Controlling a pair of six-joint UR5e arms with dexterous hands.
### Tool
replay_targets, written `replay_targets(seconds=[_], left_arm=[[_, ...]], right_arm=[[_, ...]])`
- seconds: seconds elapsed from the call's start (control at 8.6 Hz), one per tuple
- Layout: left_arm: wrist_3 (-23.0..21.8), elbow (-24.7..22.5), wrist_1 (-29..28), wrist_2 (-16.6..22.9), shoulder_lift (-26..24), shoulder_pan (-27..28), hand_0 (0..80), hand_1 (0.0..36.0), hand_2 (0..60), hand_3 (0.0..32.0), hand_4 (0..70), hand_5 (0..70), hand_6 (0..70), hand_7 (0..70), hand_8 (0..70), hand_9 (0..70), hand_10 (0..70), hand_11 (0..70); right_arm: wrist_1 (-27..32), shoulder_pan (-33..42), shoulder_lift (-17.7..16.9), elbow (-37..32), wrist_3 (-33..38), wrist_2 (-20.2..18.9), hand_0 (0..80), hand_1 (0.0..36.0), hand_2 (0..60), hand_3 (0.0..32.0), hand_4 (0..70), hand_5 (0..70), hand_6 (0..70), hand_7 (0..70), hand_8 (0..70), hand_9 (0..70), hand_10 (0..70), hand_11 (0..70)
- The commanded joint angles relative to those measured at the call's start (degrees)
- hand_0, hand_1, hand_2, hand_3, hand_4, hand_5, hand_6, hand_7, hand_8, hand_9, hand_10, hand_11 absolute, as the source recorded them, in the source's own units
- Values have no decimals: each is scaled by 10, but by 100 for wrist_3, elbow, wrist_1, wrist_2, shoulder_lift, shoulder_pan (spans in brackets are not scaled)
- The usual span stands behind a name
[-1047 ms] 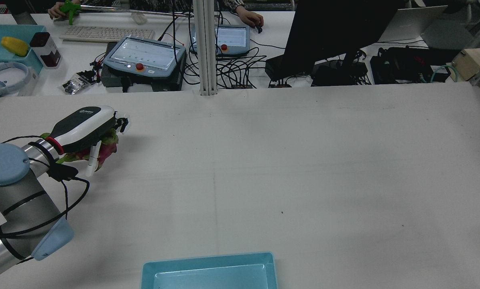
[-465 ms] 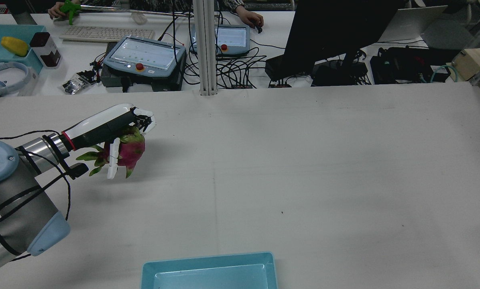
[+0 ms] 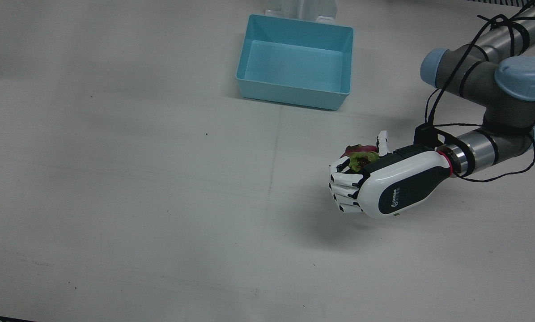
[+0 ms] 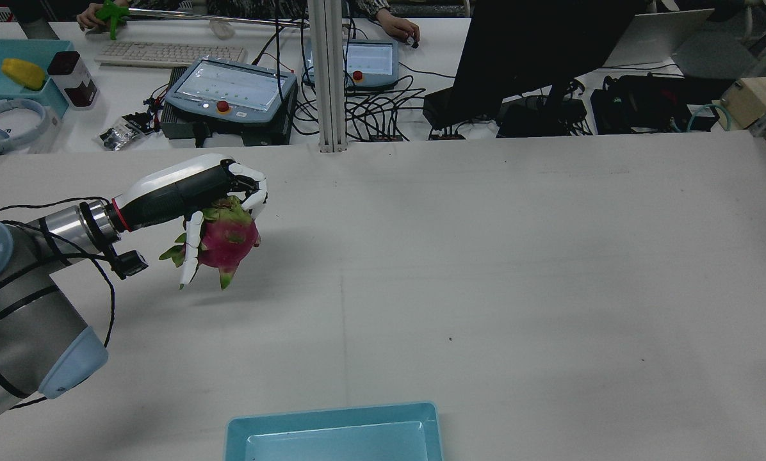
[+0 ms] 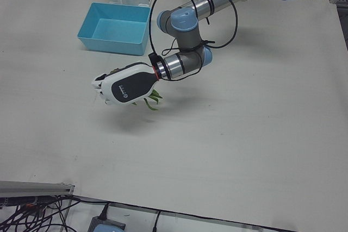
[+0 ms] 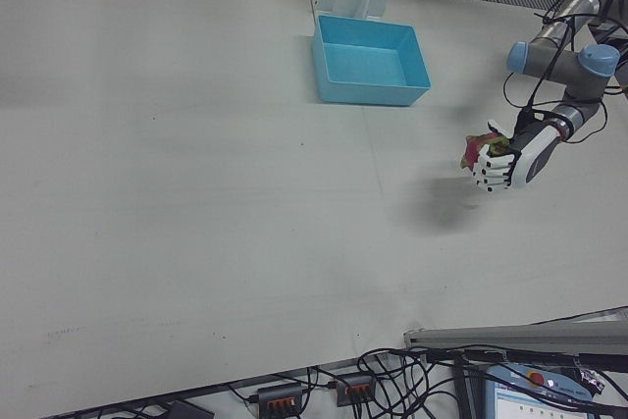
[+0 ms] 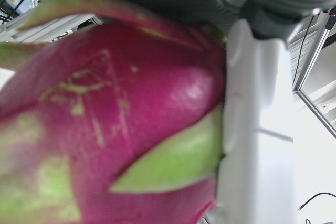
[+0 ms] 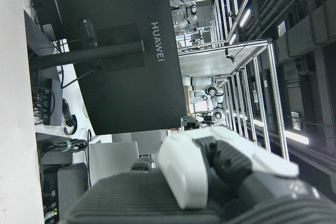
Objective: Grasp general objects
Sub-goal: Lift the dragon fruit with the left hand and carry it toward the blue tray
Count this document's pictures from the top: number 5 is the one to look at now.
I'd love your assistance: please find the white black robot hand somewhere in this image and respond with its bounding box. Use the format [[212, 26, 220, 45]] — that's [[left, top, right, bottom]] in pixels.
[[91, 62, 160, 106]]

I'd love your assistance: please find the pink dragon fruit toy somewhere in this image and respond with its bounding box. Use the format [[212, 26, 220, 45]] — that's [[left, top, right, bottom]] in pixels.
[[130, 89, 165, 112]]

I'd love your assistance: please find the light blue plastic bin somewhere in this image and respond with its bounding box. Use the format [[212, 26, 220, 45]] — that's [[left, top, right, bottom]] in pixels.
[[77, 2, 152, 56]]

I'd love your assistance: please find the large grey teach pendant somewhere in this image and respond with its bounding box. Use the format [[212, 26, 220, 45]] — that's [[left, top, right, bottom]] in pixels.
[[95, 223, 123, 232]]

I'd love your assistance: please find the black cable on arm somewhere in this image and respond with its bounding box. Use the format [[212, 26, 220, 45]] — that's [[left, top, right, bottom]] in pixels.
[[148, 0, 239, 82]]

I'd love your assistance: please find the aluminium rail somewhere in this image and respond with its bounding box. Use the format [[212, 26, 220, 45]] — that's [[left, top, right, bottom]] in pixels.
[[0, 180, 76, 197]]

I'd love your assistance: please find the black cable tangle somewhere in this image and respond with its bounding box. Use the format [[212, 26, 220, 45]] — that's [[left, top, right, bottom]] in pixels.
[[0, 193, 109, 232]]

